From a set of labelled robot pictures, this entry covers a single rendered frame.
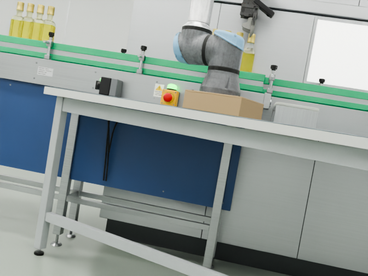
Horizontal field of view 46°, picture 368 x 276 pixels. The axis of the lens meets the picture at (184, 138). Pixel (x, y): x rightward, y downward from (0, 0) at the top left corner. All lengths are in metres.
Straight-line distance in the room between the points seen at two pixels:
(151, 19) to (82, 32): 3.40
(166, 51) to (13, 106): 0.82
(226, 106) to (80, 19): 4.46
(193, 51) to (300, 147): 0.52
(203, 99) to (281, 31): 0.88
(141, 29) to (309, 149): 1.29
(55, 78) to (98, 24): 3.55
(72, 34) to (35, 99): 3.60
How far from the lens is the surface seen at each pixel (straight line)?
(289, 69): 2.26
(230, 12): 2.31
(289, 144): 1.44
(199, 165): 2.00
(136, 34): 2.40
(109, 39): 5.61
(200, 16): 1.67
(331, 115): 2.09
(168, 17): 2.38
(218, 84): 1.53
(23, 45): 2.30
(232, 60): 1.56
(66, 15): 5.88
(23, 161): 2.27
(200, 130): 1.56
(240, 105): 1.46
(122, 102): 1.70
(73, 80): 2.15
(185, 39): 1.64
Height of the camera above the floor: 0.72
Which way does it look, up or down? 3 degrees down
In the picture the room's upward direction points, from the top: 10 degrees clockwise
